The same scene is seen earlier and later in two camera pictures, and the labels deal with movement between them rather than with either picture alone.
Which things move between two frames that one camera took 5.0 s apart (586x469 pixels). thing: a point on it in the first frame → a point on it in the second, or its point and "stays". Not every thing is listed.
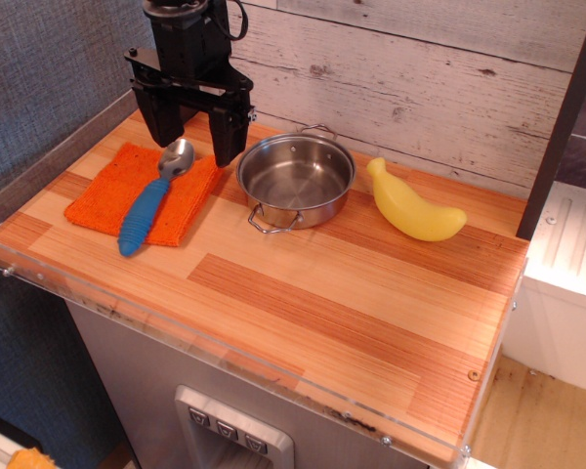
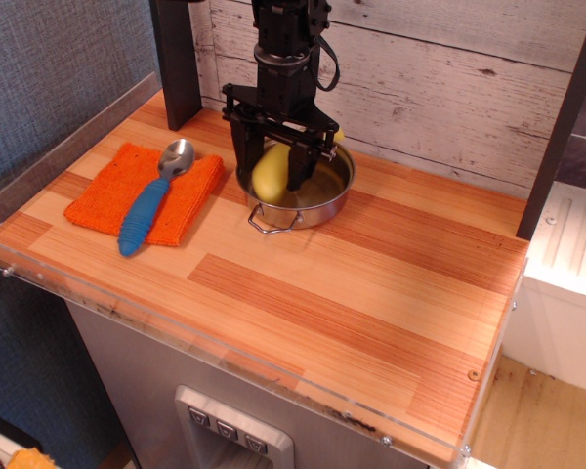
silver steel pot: (304, 177) stays
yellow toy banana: (409, 215) → (271, 177)
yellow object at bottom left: (30, 458) stays
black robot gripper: (191, 51) → (286, 97)
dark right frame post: (555, 155) stays
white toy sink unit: (560, 308) stays
